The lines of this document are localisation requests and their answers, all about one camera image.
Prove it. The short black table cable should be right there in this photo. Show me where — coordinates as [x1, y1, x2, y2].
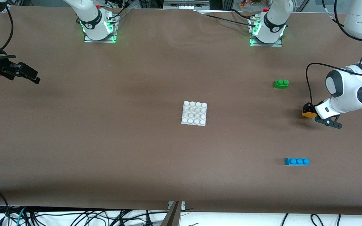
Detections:
[229, 9, 252, 21]

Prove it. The black camera mounting bracket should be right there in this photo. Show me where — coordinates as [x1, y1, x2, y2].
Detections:
[314, 114, 343, 129]

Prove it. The grey aluminium frame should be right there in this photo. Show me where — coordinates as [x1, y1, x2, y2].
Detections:
[163, 0, 210, 10]

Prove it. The white studded base plate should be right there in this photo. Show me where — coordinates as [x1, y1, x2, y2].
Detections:
[181, 101, 207, 126]

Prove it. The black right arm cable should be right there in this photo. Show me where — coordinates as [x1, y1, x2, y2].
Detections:
[3, 6, 13, 51]

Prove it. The yellow two-stud block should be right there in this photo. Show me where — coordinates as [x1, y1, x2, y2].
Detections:
[302, 108, 318, 119]

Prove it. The orange red object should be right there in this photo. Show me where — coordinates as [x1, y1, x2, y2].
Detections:
[239, 0, 264, 9]

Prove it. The dark wedge post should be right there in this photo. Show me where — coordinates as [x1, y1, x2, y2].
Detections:
[161, 201, 181, 226]

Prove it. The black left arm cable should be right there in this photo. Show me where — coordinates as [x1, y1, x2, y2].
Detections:
[306, 0, 362, 107]

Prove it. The teal floor cable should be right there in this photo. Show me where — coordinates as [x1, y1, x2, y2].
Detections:
[16, 207, 27, 226]

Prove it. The brown table cover sheet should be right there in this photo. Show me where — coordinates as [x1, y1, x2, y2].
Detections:
[0, 6, 362, 217]

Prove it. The long black table cable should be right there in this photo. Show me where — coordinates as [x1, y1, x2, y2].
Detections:
[204, 13, 257, 28]

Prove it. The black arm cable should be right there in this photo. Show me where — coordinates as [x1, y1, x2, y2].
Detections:
[306, 0, 362, 107]
[3, 6, 13, 51]

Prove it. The blue three-stud block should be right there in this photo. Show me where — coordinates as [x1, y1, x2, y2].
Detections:
[284, 158, 310, 166]

